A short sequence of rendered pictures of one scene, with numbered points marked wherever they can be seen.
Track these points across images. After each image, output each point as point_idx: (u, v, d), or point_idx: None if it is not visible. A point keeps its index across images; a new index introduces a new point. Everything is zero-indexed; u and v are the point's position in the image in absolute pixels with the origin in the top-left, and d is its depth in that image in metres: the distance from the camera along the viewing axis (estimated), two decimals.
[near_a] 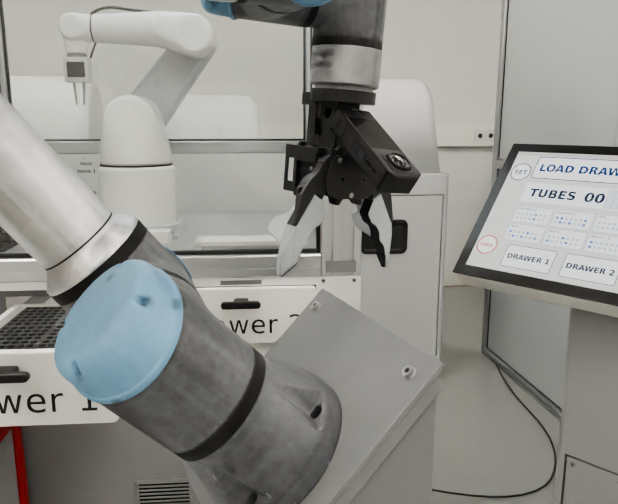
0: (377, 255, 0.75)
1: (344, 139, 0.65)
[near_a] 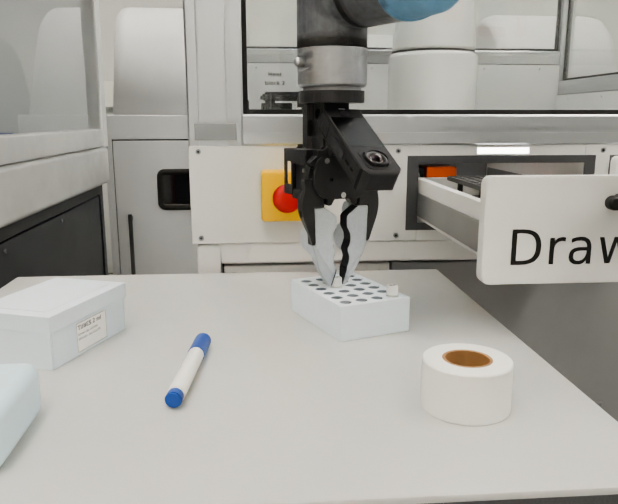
0: (340, 268, 0.71)
1: (328, 139, 0.65)
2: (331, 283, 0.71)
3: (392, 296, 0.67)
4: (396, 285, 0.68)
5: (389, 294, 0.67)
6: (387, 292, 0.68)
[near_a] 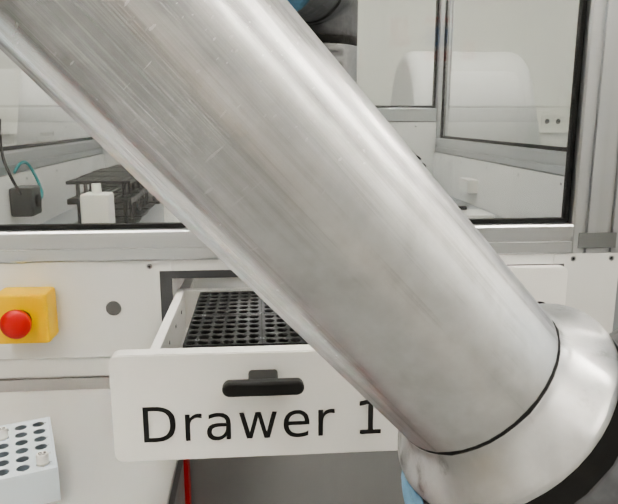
0: None
1: None
2: None
3: (40, 466, 0.65)
4: (45, 454, 0.65)
5: (37, 463, 0.65)
6: (36, 461, 0.65)
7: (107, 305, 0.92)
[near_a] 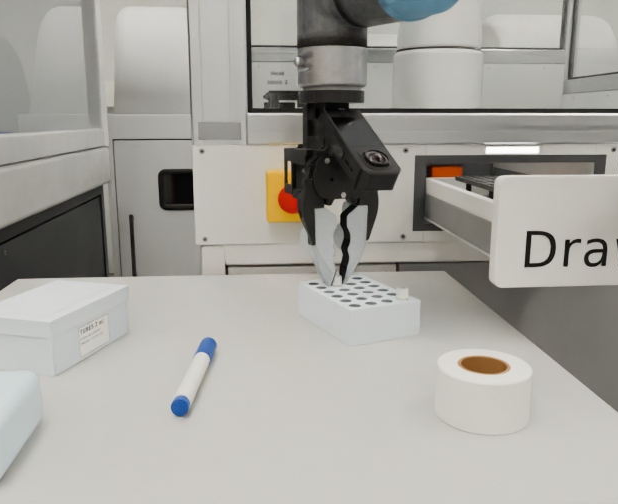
0: (340, 268, 0.71)
1: (328, 139, 0.65)
2: None
3: (402, 299, 0.66)
4: (406, 288, 0.66)
5: (399, 297, 0.66)
6: (397, 295, 0.66)
7: None
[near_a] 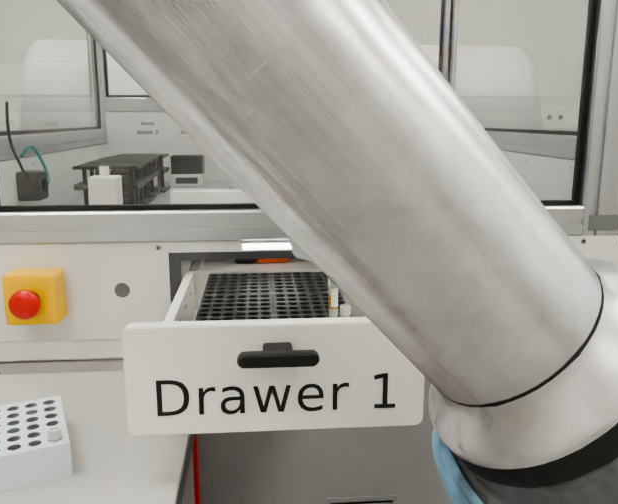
0: None
1: None
2: (348, 313, 0.71)
3: (52, 441, 0.64)
4: (57, 429, 0.64)
5: (49, 438, 0.64)
6: (48, 436, 0.64)
7: (116, 287, 0.91)
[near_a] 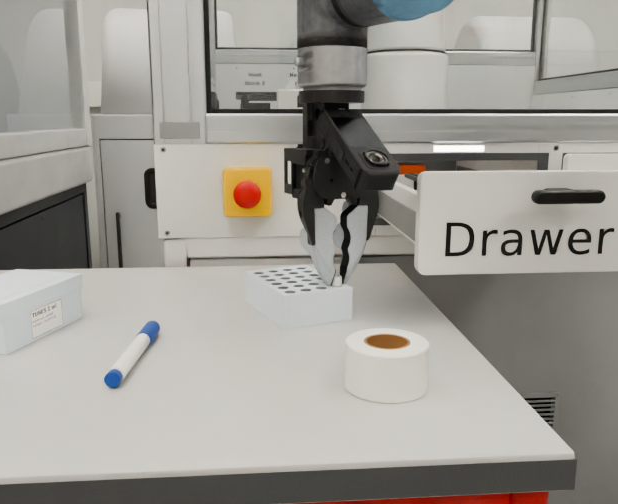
0: (340, 268, 0.71)
1: (328, 139, 0.65)
2: None
3: (336, 286, 0.71)
4: (340, 276, 0.71)
5: (333, 284, 0.71)
6: (331, 282, 0.71)
7: None
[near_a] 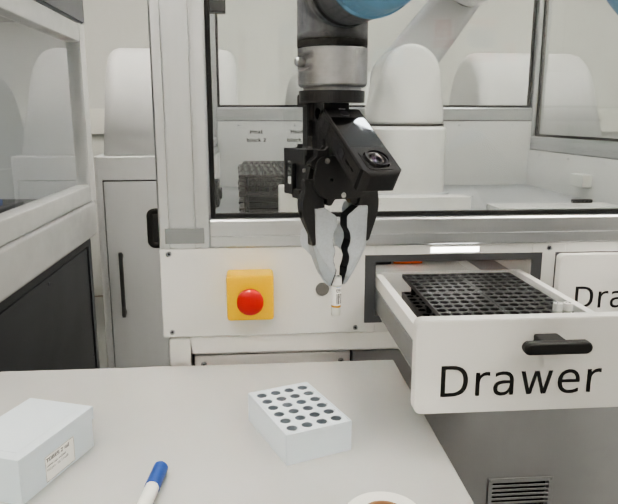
0: (340, 268, 0.71)
1: (328, 139, 0.65)
2: (572, 309, 0.81)
3: (336, 286, 0.71)
4: (340, 276, 0.71)
5: (333, 284, 0.71)
6: None
7: (317, 286, 1.01)
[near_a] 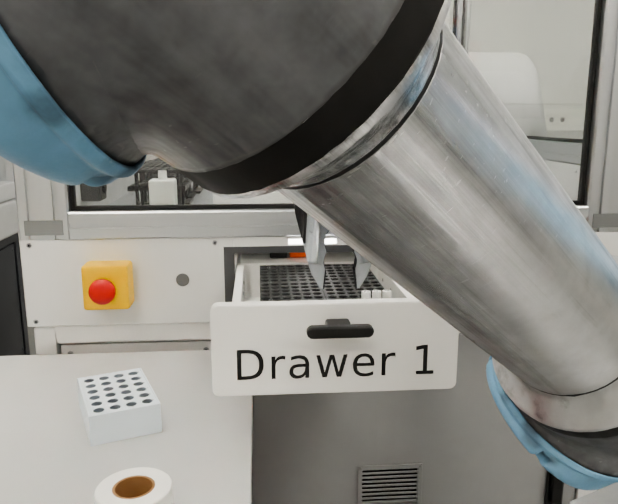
0: (325, 273, 0.70)
1: None
2: (389, 297, 0.84)
3: (370, 299, 0.84)
4: (368, 290, 0.84)
5: (368, 298, 0.83)
6: (367, 297, 0.83)
7: (177, 277, 1.04)
